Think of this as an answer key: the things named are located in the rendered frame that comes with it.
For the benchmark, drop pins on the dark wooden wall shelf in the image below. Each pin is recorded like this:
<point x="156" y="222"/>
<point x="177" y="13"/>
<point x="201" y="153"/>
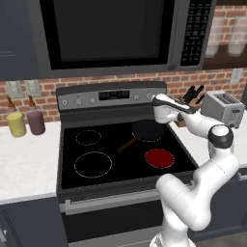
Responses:
<point x="225" y="62"/>

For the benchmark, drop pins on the silver stove knob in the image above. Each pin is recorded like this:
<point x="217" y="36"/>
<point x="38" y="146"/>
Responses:
<point x="78" y="102"/>
<point x="92" y="100"/>
<point x="148" y="95"/>
<point x="64" y="103"/>
<point x="136" y="96"/>

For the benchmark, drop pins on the silver toaster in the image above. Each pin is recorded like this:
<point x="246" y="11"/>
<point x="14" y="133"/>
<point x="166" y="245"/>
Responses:
<point x="223" y="107"/>

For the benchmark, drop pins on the black oven door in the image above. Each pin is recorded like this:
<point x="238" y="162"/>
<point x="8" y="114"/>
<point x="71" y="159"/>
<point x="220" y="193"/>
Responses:
<point x="109" y="222"/>

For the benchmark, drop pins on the wooden knife block, black knives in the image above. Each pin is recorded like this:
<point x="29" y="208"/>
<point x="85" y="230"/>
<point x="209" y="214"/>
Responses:
<point x="192" y="96"/>

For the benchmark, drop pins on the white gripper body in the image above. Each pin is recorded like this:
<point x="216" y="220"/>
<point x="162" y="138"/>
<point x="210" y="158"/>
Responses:
<point x="164" y="117"/>

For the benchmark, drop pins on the dark grey wall cupboard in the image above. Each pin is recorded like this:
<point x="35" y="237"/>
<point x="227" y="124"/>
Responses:
<point x="14" y="38"/>

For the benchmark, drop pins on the white wall socket plate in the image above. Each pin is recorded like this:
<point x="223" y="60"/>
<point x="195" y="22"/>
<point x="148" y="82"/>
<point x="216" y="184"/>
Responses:
<point x="32" y="87"/>
<point x="236" y="76"/>
<point x="14" y="89"/>

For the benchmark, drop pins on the dark grey base cupboard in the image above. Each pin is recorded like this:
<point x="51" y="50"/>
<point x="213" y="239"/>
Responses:
<point x="230" y="205"/>
<point x="30" y="223"/>

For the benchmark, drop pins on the black and steel stove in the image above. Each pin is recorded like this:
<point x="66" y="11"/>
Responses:
<point x="106" y="173"/>

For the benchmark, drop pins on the yellow bottle, brown cap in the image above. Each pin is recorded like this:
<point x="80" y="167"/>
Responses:
<point x="16" y="123"/>

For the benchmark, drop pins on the red glowing stove burner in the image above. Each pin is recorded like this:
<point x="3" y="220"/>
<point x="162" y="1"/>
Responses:
<point x="159" y="158"/>

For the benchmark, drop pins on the white jar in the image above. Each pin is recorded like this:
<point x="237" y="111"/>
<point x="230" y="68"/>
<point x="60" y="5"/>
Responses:
<point x="214" y="37"/>
<point x="237" y="35"/>

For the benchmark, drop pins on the black and steel microwave oven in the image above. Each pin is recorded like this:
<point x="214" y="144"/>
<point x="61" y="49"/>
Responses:
<point x="109" y="35"/>

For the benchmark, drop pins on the maroon bottle, brown cap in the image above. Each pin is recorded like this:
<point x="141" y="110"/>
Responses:
<point x="36" y="122"/>

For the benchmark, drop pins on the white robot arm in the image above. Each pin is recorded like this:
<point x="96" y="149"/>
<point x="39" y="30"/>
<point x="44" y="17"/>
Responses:
<point x="205" y="180"/>

